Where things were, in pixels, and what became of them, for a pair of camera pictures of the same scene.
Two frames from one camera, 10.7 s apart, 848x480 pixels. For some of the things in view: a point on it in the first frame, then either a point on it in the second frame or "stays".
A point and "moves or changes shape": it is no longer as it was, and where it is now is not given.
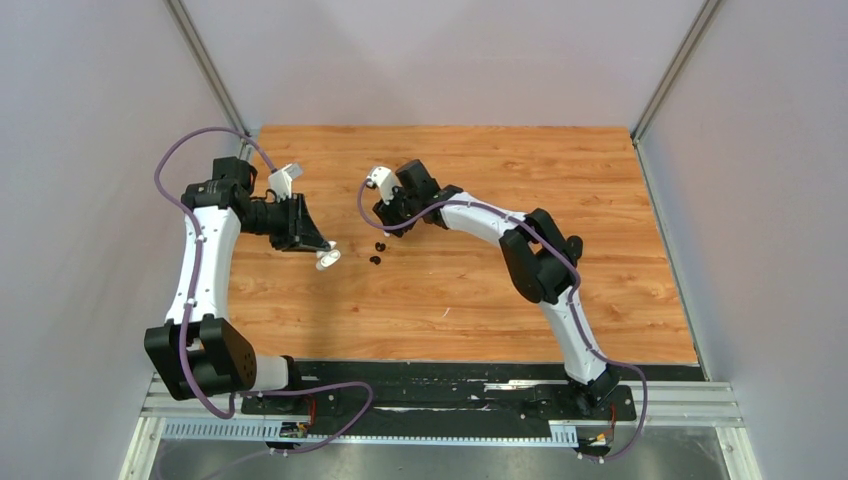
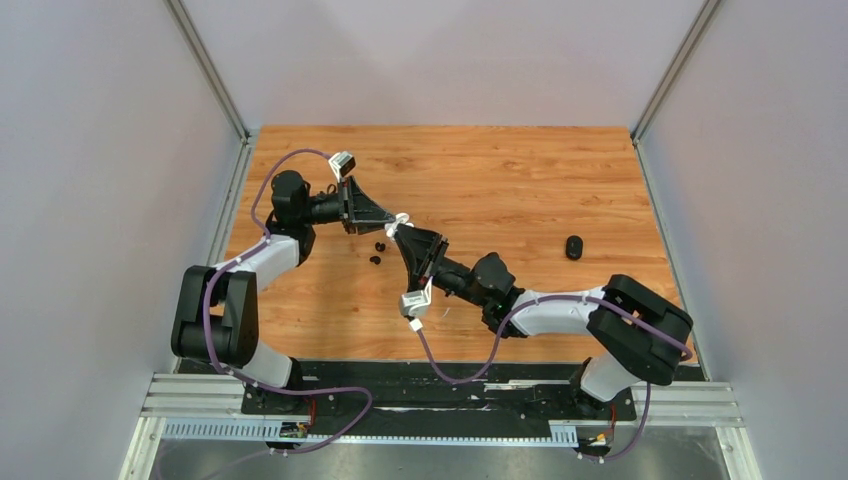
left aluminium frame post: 177,9 stays
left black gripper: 295,214 to 358,211
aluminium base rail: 695,404 stays
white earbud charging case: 327,258 moves or changes shape
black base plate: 455,392 stays
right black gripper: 387,213 to 415,244
